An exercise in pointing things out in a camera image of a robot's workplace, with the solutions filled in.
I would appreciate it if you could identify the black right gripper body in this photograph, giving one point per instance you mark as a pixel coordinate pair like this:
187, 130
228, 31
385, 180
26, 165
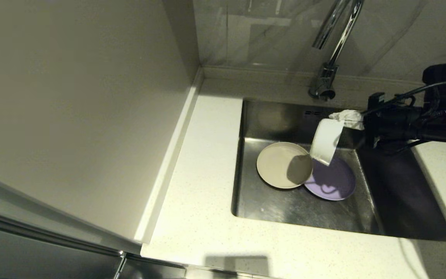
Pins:
397, 124

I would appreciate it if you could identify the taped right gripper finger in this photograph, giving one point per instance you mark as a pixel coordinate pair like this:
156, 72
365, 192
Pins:
349, 118

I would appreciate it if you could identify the white round bowl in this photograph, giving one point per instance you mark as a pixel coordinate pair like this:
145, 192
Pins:
325, 141

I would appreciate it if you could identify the chrome kitchen faucet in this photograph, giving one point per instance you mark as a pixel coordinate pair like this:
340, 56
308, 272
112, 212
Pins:
321, 83

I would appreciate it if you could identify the purple round plate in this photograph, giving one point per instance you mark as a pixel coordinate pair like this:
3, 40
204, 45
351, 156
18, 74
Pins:
335, 182

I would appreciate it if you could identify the beige round plate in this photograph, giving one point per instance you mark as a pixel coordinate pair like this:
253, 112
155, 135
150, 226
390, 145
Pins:
277, 164

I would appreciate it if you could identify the stainless steel sink basin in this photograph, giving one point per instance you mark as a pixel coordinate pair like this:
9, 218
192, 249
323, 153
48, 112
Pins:
269, 209

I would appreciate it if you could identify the grey under-counter cabinet front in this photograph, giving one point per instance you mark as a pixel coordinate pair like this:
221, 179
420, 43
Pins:
153, 271

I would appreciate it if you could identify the tall beige side panel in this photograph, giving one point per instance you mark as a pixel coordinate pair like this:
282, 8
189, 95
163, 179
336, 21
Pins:
72, 97

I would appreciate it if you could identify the grey glossy refrigerator door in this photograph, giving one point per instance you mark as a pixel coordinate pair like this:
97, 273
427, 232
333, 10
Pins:
14, 199
33, 259

